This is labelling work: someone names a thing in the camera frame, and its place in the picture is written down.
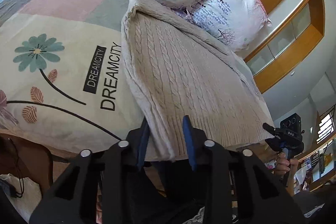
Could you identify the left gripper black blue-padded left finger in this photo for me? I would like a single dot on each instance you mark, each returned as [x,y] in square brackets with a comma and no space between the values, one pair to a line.
[128,195]

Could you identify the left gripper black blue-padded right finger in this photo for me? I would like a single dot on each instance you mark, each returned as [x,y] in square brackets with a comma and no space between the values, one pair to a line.
[238,186]

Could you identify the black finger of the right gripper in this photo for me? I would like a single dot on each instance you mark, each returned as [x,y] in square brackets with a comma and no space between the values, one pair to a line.
[269,129]

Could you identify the cream cable-knit sweater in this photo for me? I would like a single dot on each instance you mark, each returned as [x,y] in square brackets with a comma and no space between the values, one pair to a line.
[175,69]

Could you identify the person's right hand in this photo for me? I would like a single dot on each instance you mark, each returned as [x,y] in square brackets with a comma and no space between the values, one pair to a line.
[285,166]

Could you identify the staircase with railing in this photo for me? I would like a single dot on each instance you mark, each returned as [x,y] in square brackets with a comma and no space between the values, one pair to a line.
[326,125]

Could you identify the wooden bookshelf with items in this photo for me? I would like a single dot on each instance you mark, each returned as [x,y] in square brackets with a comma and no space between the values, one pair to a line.
[316,167]

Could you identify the floral patchwork duvet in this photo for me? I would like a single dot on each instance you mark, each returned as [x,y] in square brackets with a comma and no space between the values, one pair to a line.
[62,79]

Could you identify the white blue-patterned pillow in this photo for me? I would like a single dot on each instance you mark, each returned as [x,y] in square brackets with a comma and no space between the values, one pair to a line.
[235,23]

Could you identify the wooden wall shelf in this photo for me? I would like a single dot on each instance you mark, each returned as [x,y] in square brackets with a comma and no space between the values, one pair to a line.
[289,44]

